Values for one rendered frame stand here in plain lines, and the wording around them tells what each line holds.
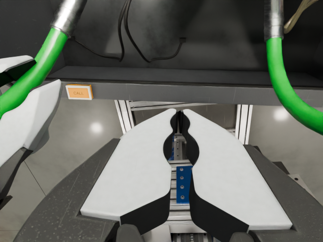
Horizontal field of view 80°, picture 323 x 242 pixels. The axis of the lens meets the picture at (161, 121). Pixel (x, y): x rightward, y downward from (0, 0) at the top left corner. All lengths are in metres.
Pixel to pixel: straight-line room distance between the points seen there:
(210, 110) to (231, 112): 0.13
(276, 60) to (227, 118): 1.11
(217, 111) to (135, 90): 0.93
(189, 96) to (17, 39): 0.34
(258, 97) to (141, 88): 0.24
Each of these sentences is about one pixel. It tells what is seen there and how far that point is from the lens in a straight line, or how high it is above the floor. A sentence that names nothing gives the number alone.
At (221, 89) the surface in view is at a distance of 0.42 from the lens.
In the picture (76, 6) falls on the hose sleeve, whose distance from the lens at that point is 0.21.
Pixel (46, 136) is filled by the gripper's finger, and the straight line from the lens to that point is 0.20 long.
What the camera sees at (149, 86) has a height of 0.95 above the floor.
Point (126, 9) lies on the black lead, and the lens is 0.31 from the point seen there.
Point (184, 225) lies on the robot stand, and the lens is 0.73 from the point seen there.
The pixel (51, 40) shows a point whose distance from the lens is 0.20.
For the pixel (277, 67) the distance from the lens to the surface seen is 0.23.
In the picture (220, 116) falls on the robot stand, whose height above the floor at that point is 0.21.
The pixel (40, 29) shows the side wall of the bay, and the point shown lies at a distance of 0.52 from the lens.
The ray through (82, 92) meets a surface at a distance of 0.44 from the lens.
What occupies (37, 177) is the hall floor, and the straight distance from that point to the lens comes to 2.41.
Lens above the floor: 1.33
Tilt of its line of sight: 59 degrees down
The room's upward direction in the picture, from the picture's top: 173 degrees counter-clockwise
